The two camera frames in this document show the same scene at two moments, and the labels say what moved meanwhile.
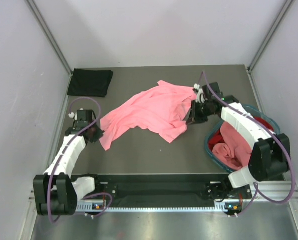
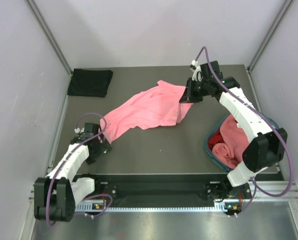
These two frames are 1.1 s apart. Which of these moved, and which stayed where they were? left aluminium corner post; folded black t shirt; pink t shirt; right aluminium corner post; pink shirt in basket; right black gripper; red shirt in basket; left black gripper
Moved: right black gripper; left black gripper; pink t shirt
Stayed: red shirt in basket; folded black t shirt; right aluminium corner post; left aluminium corner post; pink shirt in basket
